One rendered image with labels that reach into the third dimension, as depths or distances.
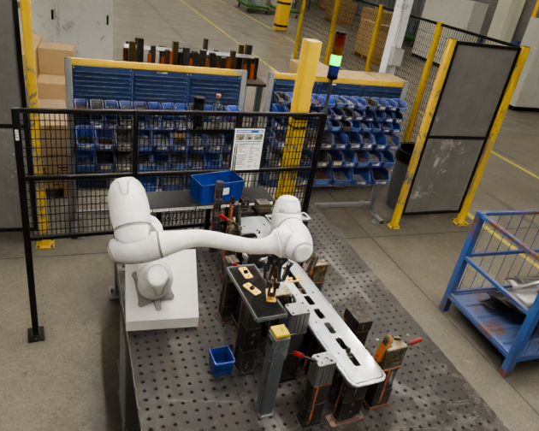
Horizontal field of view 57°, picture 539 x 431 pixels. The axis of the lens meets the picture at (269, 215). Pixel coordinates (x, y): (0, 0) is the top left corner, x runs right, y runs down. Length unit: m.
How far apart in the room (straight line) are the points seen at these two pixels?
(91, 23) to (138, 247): 7.21
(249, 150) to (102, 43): 5.88
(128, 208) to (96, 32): 7.13
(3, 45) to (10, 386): 2.22
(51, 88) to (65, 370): 3.79
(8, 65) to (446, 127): 3.93
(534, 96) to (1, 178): 11.63
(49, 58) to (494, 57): 4.93
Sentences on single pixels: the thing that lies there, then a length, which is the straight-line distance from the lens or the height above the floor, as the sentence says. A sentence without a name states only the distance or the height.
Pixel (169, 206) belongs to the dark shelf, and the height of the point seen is 1.03.
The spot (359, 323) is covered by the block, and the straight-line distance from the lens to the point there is 2.37.
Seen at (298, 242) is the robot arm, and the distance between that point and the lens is 1.68.
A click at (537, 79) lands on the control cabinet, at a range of 13.33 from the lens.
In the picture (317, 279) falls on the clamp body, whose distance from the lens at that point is 2.71.
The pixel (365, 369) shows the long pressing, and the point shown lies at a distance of 2.20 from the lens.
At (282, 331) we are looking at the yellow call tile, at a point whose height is 1.16.
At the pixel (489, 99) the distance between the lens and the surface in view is 5.64.
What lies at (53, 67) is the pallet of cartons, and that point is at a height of 0.83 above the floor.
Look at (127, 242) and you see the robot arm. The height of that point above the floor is 1.49.
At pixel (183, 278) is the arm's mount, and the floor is 0.91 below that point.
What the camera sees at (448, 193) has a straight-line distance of 5.88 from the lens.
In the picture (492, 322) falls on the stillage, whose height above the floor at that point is 0.16.
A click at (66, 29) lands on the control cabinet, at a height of 0.90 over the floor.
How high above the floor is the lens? 2.46
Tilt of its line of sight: 28 degrees down
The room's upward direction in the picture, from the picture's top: 10 degrees clockwise
